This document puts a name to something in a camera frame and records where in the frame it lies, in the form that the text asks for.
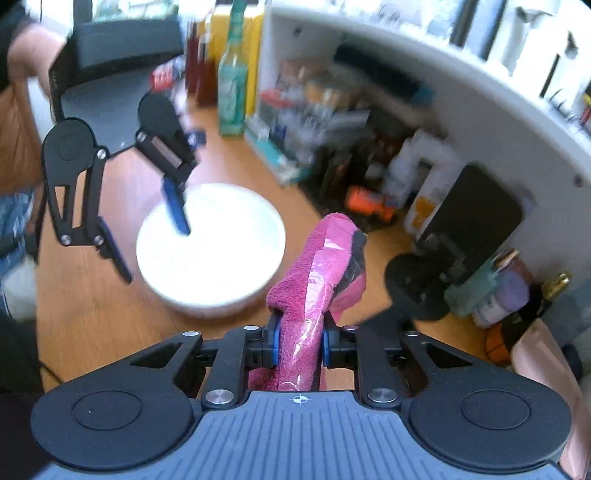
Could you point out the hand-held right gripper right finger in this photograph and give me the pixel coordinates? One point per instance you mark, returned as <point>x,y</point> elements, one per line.
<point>326,346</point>

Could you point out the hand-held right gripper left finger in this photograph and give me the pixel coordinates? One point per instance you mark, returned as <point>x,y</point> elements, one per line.
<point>275,339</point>

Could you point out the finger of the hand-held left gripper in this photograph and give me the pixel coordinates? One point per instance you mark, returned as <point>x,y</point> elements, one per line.
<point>178,207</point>
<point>111,251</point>

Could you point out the pink terry cloth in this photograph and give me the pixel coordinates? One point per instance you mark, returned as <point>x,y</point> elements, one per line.
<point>309,295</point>

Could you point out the white bowl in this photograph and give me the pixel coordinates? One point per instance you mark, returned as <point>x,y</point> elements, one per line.
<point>210,254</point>

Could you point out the person's left forearm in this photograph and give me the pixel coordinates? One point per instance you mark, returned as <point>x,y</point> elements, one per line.
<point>39,53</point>

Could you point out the red packet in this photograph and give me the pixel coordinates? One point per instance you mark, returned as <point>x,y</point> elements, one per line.
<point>164,76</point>

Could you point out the small blue packet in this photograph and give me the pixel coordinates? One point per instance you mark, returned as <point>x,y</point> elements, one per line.
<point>196,138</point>

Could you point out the red bottle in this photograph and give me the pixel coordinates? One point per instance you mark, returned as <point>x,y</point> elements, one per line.
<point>203,64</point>

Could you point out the green glass bottle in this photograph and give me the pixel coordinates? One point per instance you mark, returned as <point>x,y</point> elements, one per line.
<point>232,87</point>

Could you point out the brown wooden chair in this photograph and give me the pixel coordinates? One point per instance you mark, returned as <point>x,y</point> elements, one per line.
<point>18,138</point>

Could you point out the yellow panel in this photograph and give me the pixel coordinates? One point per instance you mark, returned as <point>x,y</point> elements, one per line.
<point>255,64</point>

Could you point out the orange toy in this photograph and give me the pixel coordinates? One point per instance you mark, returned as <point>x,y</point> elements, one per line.
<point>371,203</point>

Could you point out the small basketball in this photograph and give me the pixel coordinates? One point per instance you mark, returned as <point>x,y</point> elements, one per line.
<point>497,345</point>

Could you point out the lavender jar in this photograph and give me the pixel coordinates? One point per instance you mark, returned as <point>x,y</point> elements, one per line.
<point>505,290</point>

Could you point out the black tablet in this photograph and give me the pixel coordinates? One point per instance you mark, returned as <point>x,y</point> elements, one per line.
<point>475,217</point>

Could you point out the white plastic bottle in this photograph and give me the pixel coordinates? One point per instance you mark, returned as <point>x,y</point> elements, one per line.
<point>415,161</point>

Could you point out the pink box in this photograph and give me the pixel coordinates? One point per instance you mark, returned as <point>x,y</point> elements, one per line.
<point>549,383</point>

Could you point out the dark bottle with gold cap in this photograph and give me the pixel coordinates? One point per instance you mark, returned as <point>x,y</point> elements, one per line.
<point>556,290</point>

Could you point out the white shelf unit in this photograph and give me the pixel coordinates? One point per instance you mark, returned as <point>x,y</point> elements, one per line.
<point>485,106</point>

